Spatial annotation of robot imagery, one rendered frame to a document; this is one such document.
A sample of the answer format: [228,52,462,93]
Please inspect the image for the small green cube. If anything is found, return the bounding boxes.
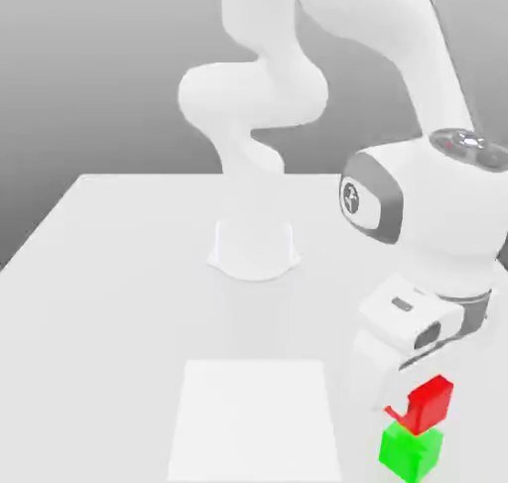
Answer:
[377,420,445,483]

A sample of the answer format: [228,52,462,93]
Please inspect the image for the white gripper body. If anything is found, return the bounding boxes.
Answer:
[351,327,445,378]

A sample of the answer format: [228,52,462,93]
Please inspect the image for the small red cube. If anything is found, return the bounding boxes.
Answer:
[383,374,454,436]

